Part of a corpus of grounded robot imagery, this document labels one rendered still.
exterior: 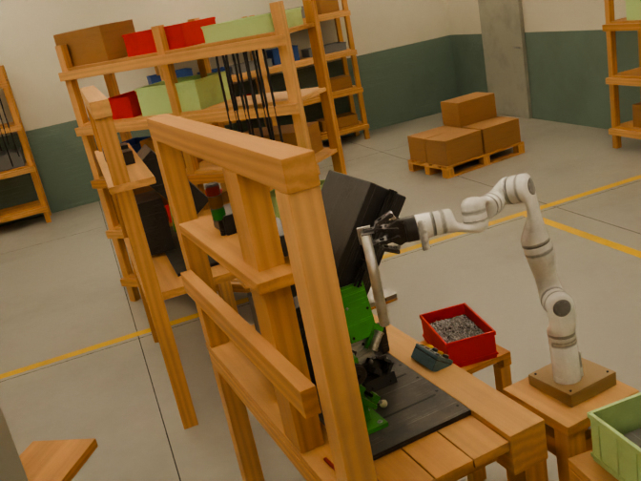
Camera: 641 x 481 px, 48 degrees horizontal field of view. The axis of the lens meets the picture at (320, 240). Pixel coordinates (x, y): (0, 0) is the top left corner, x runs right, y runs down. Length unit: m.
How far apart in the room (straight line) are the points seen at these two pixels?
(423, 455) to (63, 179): 9.53
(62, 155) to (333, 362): 9.64
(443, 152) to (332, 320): 6.81
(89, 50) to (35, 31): 5.01
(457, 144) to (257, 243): 6.62
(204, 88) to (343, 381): 3.94
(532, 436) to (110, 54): 4.65
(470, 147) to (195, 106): 4.14
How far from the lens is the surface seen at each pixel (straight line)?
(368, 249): 2.01
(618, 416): 2.45
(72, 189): 11.42
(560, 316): 2.51
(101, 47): 6.14
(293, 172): 1.74
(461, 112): 9.16
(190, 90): 5.59
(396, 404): 2.61
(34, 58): 11.24
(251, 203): 2.13
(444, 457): 2.36
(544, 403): 2.63
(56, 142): 11.31
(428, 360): 2.77
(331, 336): 1.90
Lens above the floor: 2.29
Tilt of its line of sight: 18 degrees down
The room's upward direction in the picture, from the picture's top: 11 degrees counter-clockwise
